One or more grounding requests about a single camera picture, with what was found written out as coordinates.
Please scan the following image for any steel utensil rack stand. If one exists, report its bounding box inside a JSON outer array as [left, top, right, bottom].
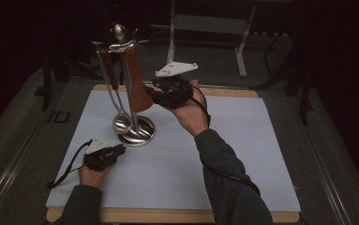
[[91, 22, 157, 148]]

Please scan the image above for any wooden rice paddle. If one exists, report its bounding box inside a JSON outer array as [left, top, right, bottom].
[[124, 46, 154, 113]]

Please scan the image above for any hand-held gripper black cable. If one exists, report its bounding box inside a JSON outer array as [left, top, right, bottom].
[[190, 85, 261, 196], [46, 139, 93, 189]]

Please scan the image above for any black tripod stand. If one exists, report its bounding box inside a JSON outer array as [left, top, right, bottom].
[[251, 31, 314, 126], [40, 46, 106, 112]]

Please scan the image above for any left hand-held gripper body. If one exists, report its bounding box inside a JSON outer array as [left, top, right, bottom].
[[83, 134, 115, 172]]

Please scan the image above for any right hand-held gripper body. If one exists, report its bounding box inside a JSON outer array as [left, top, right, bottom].
[[152, 61, 199, 110]]

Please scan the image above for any large steel serving spoon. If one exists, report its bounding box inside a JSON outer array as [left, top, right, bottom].
[[94, 40, 133, 136]]

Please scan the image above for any white table mat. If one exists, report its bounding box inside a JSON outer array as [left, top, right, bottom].
[[45, 89, 302, 214]]

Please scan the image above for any white metal frame stand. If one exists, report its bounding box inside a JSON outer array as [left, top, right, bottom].
[[150, 0, 258, 78]]

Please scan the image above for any small ladle with brown handle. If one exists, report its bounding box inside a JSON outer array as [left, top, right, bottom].
[[99, 46, 129, 132]]

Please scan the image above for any right hand-held gripper black cable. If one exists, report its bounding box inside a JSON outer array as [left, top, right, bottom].
[[190, 85, 261, 196]]

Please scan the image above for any person's right hand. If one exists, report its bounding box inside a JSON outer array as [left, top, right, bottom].
[[167, 79, 211, 138]]

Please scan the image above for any left hand-held gripper black cable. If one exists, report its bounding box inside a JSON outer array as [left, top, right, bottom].
[[46, 139, 93, 189]]

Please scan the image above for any person's left hand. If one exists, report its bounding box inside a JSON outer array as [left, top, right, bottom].
[[78, 156, 114, 190]]

